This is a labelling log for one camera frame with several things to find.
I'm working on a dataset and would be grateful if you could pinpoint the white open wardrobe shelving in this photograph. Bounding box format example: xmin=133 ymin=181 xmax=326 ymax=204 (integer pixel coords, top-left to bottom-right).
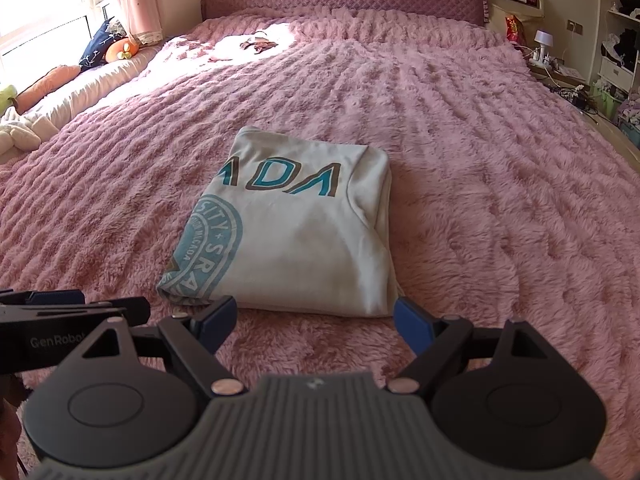
xmin=590 ymin=0 xmax=640 ymax=126

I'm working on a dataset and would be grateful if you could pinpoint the orange plush toy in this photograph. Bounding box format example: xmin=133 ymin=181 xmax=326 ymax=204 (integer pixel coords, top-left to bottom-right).
xmin=107 ymin=37 xmax=141 ymax=63

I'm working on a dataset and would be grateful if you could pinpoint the wooden bedside platform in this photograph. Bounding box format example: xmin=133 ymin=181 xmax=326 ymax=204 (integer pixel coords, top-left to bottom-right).
xmin=527 ymin=60 xmax=640 ymax=148

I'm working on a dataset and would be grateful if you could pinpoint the cream plush throw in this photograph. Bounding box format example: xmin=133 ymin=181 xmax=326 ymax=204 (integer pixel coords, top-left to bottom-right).
xmin=0 ymin=110 xmax=48 ymax=156

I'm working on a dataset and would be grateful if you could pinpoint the tangle of black cables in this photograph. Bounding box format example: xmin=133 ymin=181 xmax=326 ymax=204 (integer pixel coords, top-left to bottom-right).
xmin=550 ymin=82 xmax=598 ymax=111

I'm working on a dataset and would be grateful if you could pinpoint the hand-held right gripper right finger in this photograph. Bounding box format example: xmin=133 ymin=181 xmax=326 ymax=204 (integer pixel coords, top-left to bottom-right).
xmin=386 ymin=296 xmax=546 ymax=395

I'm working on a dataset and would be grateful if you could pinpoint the navy patterned pillow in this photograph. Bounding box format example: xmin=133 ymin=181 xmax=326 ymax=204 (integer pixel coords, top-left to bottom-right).
xmin=77 ymin=16 xmax=128 ymax=70

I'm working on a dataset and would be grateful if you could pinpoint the peach pillow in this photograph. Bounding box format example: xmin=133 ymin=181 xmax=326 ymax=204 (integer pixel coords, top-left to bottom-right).
xmin=15 ymin=64 xmax=82 ymax=111

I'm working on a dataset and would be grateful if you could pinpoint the white printed sweatshirt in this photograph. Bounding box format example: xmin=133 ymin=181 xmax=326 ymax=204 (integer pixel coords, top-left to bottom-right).
xmin=156 ymin=126 xmax=407 ymax=318

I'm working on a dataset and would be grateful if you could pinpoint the green storage box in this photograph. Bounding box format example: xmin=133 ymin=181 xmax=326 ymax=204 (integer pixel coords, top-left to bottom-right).
xmin=592 ymin=77 xmax=631 ymax=121

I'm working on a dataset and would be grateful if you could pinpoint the white window seat cushion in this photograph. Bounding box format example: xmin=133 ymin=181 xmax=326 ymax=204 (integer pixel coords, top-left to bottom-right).
xmin=0 ymin=42 xmax=166 ymax=161

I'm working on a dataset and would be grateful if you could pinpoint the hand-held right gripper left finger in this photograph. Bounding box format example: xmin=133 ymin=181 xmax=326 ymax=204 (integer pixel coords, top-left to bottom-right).
xmin=75 ymin=295 xmax=247 ymax=396

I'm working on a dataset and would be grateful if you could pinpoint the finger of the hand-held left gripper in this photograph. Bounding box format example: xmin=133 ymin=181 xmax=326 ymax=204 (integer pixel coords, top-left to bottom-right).
xmin=85 ymin=297 xmax=151 ymax=328
xmin=0 ymin=287 xmax=86 ymax=307

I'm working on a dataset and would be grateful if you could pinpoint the pink fluffy blanket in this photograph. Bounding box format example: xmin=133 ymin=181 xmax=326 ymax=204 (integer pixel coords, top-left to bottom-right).
xmin=0 ymin=5 xmax=640 ymax=411

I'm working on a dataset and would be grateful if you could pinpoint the small pink garment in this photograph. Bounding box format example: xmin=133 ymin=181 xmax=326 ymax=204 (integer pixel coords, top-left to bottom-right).
xmin=237 ymin=31 xmax=281 ymax=53

